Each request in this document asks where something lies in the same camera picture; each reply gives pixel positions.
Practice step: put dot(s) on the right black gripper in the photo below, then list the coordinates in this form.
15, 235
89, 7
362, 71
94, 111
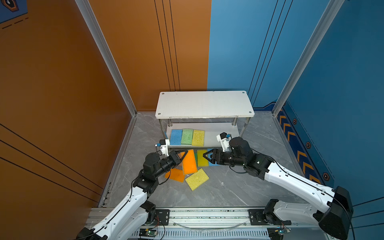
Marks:
215, 152

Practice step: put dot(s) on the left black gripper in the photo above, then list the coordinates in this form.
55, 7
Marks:
174, 159

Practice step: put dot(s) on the blue sponge row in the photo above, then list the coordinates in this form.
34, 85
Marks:
176, 137
211, 165

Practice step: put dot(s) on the bright yellow sponge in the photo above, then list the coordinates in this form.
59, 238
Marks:
201, 161

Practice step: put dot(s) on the orange sponge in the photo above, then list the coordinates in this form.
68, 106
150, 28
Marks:
189, 166
175, 175

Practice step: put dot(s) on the dark green sponge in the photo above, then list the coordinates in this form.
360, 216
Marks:
196, 158

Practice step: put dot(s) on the light green sponge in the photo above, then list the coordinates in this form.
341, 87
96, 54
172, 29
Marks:
187, 136

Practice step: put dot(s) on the pale yellow sponge row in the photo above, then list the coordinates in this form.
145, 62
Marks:
198, 138

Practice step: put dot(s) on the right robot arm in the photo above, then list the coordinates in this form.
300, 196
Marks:
330, 209

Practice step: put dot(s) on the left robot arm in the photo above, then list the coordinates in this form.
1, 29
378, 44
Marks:
135, 209

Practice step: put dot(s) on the white two-tier shelf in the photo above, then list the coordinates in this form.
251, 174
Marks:
213, 112

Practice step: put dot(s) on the pale yellow sponge tilted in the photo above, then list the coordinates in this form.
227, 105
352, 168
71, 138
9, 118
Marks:
197, 179

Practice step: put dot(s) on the green circuit board left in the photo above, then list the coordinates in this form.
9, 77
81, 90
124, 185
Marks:
148, 233

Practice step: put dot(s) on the circuit board right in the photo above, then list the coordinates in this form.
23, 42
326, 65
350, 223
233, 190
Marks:
278, 233

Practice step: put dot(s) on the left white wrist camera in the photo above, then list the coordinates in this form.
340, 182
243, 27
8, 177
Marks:
162, 147

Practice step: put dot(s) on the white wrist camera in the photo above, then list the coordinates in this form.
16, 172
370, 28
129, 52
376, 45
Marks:
162, 147
224, 140

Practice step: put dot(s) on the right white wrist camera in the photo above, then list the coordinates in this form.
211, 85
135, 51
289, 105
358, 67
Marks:
224, 140

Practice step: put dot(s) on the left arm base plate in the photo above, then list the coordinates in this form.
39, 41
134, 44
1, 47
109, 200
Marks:
158, 216

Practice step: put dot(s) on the aluminium front rail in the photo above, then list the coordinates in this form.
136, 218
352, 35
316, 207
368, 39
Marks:
223, 223

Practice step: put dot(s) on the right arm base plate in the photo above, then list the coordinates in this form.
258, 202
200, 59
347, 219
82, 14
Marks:
258, 217

